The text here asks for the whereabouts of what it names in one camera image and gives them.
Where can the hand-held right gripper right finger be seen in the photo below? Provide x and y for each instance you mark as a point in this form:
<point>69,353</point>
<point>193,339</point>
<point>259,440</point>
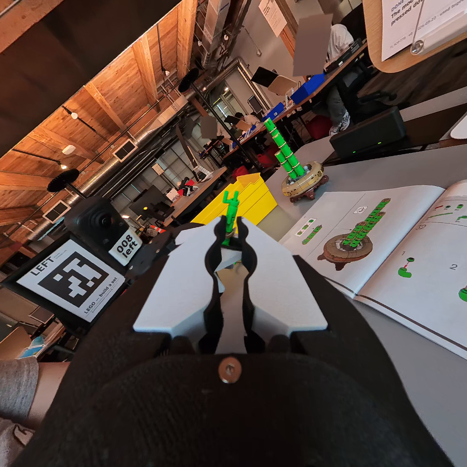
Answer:
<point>284,292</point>

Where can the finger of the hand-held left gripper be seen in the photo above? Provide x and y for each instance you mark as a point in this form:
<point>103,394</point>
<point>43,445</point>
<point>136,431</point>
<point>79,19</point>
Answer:
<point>230,261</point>
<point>186,235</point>

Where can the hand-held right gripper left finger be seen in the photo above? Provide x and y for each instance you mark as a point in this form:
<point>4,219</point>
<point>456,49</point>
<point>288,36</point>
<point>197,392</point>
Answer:
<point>175,292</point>

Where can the green lego branch with clips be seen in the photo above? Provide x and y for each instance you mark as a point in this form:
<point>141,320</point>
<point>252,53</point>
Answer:
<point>231,213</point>

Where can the person's left forearm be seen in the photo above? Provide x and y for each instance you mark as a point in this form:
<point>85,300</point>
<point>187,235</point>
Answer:
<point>47,390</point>

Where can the lego bamboo pot model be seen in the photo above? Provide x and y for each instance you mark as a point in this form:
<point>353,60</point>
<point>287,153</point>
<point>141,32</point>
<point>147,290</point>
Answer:
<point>301,178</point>

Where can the lego instruction booklet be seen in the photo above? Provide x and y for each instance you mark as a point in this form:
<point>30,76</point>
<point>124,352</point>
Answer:
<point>394,262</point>

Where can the black computer monitor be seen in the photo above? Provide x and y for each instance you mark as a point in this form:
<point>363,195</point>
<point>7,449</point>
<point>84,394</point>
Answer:
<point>146,202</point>

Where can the yellow plastic bin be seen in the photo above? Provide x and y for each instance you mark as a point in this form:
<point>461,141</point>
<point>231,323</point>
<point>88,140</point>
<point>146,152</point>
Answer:
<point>251,199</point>

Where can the black disc lamp stand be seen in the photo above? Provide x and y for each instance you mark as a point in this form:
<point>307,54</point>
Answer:
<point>189,79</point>
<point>62,180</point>

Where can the small blue storage bin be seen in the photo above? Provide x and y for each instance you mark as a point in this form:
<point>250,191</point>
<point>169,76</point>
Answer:
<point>276,110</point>

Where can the red round stool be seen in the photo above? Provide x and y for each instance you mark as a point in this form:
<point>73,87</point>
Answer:
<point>319,127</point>

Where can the person's grey clothing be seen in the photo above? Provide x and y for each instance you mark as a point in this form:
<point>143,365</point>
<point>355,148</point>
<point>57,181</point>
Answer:
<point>12,443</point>

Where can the black speaker box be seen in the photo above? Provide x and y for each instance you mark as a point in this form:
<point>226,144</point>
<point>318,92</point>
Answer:
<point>368,133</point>

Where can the large blue storage bin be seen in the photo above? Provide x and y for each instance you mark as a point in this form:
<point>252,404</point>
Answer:
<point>306,89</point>

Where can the hanging white paper sign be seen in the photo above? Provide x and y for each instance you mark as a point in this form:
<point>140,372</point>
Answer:
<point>273,16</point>

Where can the wooden sign board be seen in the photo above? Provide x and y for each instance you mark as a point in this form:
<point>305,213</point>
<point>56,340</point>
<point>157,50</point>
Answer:
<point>375,54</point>

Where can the white paper notice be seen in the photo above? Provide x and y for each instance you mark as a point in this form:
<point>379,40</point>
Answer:
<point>408,25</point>

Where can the silver ventilation duct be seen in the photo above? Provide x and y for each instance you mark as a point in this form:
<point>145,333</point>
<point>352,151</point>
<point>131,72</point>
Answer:
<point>109,170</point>

